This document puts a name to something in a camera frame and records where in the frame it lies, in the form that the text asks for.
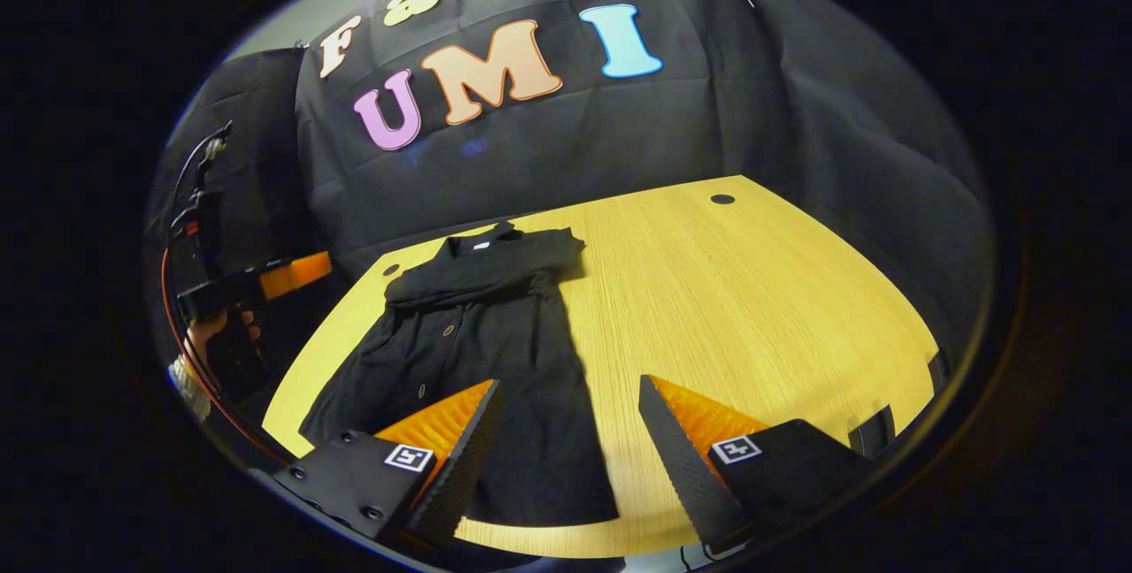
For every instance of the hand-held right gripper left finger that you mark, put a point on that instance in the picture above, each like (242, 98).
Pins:
(464, 467)

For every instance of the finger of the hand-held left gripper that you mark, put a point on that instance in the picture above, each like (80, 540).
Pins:
(296, 274)

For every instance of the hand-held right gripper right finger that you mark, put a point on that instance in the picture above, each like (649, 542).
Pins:
(685, 476)

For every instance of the black buttoned shirt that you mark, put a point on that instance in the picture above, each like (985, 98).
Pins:
(495, 334)

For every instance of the black backdrop cloth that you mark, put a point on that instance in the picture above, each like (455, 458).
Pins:
(619, 140)

